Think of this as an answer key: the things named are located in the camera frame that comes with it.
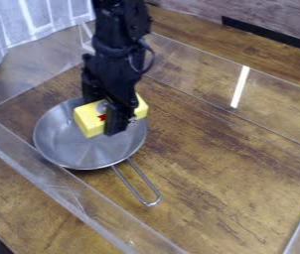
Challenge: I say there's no clear acrylic enclosure wall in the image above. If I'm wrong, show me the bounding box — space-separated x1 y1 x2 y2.
0 34 300 254

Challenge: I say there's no silver pan with wire handle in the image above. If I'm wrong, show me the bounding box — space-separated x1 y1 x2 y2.
33 98 162 206

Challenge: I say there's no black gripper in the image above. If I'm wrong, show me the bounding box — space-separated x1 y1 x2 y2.
80 43 155 136

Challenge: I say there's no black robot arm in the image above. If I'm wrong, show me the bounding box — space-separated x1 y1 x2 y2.
80 0 155 136

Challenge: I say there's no yellow butter block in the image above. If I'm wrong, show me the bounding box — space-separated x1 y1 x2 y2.
73 95 148 138

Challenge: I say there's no white curtain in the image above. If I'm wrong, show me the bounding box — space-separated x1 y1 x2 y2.
0 0 96 64

